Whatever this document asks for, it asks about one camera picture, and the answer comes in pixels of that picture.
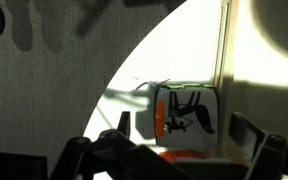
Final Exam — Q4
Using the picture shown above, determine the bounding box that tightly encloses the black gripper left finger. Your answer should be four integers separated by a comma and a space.
98, 110, 132, 145

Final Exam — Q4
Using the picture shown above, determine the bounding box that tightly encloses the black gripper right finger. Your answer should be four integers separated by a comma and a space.
228, 111, 288, 180

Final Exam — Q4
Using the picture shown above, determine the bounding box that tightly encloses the picture cube block green checker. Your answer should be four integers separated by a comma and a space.
152, 82, 220, 148

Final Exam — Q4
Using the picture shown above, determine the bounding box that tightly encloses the white round table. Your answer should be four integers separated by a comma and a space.
83, 0, 226, 158

